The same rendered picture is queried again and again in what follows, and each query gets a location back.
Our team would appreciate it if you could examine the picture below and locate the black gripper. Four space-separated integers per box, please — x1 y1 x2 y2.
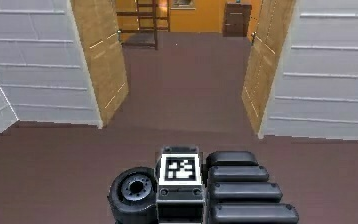
107 166 159 224

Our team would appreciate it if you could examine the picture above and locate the light wooden room door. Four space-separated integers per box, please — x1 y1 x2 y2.
241 0 297 134
70 0 130 127

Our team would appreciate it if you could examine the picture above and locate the dark brown chest of drawers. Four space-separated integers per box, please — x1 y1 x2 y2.
222 2 253 38

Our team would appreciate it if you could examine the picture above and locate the framed wall picture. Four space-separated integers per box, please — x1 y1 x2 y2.
170 0 196 10

